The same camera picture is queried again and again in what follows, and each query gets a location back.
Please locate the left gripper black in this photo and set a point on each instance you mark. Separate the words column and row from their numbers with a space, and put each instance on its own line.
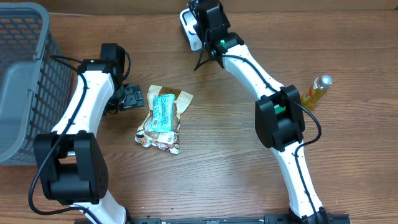
column 134, row 96

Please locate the teal tissue packet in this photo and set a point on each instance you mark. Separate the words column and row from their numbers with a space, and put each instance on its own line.
column 163, row 108

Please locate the brown white snack bag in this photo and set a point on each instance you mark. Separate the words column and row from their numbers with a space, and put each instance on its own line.
column 167, row 141

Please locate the yellow dish soap bottle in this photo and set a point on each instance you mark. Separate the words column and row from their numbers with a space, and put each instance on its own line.
column 316, row 90

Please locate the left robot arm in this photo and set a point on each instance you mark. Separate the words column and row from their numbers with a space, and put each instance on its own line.
column 72, row 172

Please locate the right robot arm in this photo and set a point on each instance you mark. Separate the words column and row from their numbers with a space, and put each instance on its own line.
column 279, row 120

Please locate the grey plastic shopping basket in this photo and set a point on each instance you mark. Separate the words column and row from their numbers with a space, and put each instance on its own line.
column 34, row 88

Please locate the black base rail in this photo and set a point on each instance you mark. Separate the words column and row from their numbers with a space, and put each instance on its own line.
column 267, row 219

